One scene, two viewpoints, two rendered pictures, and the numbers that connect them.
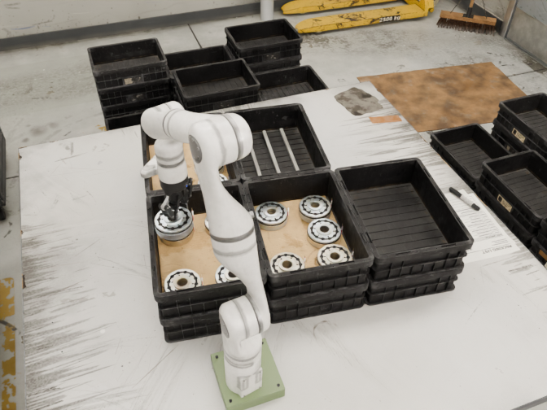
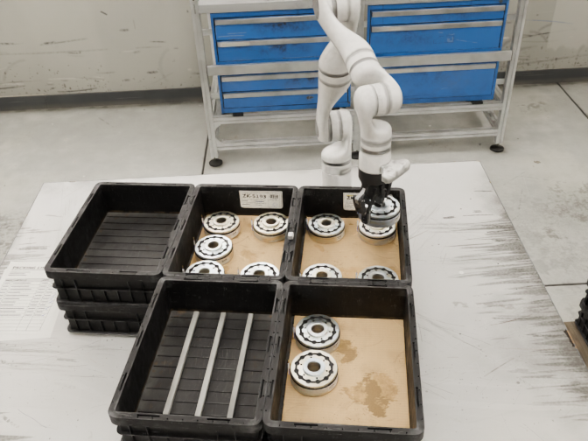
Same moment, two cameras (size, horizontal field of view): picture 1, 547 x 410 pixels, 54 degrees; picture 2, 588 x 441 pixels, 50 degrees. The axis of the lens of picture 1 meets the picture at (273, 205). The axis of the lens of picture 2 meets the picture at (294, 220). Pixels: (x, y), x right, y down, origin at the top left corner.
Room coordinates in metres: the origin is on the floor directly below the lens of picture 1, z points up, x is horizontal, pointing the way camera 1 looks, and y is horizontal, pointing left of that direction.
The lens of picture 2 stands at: (2.29, 0.51, 1.93)
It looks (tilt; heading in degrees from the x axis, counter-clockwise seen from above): 37 degrees down; 200
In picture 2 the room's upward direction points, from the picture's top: 3 degrees counter-clockwise
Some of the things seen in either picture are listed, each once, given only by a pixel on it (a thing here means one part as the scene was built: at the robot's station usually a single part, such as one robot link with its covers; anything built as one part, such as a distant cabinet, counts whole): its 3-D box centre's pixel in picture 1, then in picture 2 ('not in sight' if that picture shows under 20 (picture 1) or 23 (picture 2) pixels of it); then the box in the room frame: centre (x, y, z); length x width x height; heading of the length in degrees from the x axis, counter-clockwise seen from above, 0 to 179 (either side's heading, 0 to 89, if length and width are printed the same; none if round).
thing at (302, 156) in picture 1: (273, 152); (207, 360); (1.50, 0.00, 0.87); 0.40 x 0.30 x 0.11; 13
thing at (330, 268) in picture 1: (304, 220); (235, 229); (1.11, -0.09, 0.92); 0.40 x 0.30 x 0.02; 13
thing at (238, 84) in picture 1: (218, 113); not in sight; (2.48, 0.31, 0.37); 0.40 x 0.30 x 0.45; 110
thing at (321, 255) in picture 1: (334, 257); (221, 221); (1.02, -0.18, 0.86); 0.10 x 0.10 x 0.01
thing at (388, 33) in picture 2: not in sight; (433, 55); (-0.95, 0.15, 0.60); 0.72 x 0.03 x 0.56; 110
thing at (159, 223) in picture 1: (172, 219); (379, 206); (1.02, 0.27, 1.00); 0.10 x 0.10 x 0.01
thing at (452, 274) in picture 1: (391, 241); (137, 270); (1.18, -0.38, 0.76); 0.40 x 0.30 x 0.12; 13
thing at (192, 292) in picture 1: (202, 236); (349, 233); (1.04, 0.20, 0.92); 0.40 x 0.30 x 0.02; 13
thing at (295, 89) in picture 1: (286, 108); not in sight; (2.62, -0.07, 0.31); 0.40 x 0.30 x 0.34; 110
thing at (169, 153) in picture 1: (169, 133); (373, 117); (1.06, 0.25, 1.27); 0.09 x 0.07 x 0.15; 125
